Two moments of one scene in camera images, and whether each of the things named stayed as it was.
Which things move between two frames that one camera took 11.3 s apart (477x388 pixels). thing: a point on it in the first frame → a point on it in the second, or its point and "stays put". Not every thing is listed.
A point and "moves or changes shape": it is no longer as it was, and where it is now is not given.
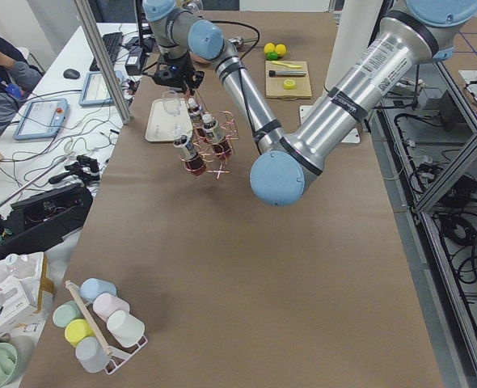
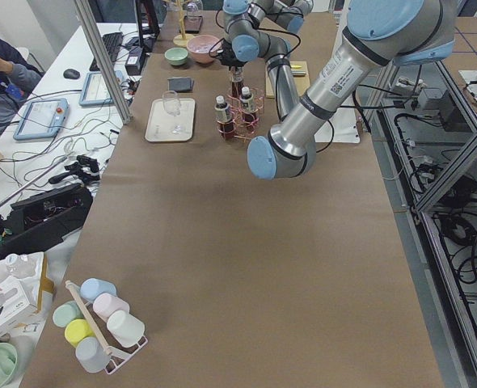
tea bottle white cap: [213, 132] → [225, 117]
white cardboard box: [4, 303] stays put
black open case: [34, 224] stays put
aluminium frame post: [104, 59] stays put
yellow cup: [76, 330] stays put
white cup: [124, 328] stays put
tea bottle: [192, 159] moves or changes shape
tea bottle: [195, 111] moves or changes shape
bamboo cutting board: [288, 80] stays put
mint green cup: [65, 311] stays put
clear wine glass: [172, 103] stays put
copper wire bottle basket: [214, 141] moves or changes shape
